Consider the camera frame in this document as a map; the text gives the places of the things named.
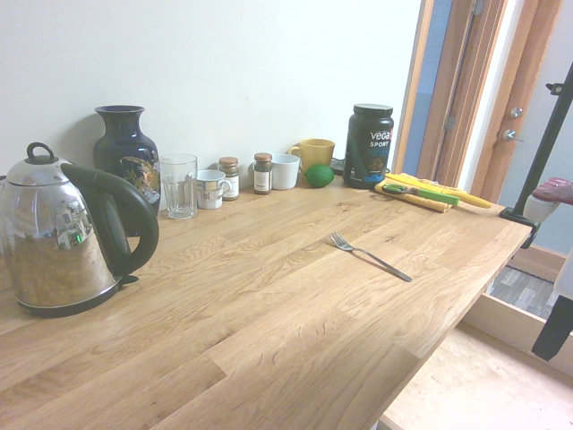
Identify black Vega protein tub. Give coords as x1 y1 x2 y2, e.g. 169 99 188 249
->
342 103 395 190

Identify black camera clamp stand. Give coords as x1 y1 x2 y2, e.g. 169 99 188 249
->
499 62 573 250

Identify green lime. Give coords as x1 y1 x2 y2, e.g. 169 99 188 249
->
304 163 336 189

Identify green handled scissors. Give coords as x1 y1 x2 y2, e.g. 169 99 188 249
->
381 182 461 207

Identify yellow ceramic mug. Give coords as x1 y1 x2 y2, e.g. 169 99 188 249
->
286 138 337 182

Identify wooden door frame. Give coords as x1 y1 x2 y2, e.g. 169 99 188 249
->
393 0 565 202

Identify yellow folded cloth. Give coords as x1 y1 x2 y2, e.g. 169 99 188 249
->
373 172 469 214

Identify dark blue floral vase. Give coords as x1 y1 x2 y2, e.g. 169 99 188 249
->
92 105 161 237

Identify clear drinking glass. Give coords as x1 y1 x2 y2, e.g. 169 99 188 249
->
158 153 199 220

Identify silver metal fork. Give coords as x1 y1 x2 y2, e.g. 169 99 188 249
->
329 231 414 283

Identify small white patterned mug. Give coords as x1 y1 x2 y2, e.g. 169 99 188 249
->
195 169 234 211

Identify yellow knife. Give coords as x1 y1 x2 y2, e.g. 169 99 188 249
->
388 173 492 210

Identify stainless steel electric kettle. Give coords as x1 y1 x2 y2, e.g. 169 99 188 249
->
0 142 160 319

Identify spice jar with copper lid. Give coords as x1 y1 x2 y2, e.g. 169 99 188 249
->
218 156 240 202
252 152 273 195

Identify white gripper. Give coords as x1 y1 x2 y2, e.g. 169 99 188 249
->
531 253 573 362

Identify plain white cup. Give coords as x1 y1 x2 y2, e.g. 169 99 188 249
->
269 153 301 191

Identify white bottle with red cap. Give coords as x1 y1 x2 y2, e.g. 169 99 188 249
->
523 176 573 223

